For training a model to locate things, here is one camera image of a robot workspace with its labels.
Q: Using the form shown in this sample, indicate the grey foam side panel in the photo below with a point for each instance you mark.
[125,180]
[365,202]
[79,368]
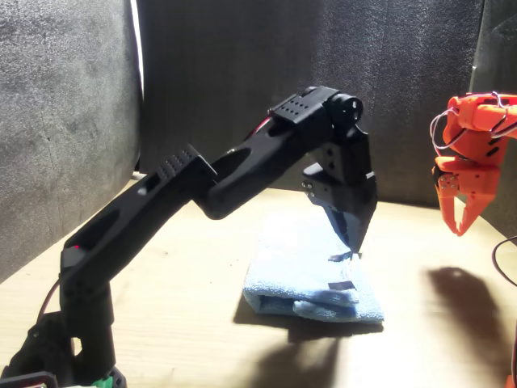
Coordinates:
[60,101]

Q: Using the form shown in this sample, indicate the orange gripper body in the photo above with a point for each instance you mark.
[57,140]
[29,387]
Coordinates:
[468,178]

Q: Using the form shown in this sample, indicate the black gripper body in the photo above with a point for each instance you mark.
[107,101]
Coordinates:
[351,198]

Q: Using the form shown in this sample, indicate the light blue towel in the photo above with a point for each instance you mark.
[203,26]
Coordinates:
[299,258]

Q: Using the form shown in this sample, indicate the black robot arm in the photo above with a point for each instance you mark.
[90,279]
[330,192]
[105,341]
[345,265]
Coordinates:
[141,218]

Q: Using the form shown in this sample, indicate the dark foam end panel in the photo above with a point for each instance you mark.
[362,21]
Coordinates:
[242,60]

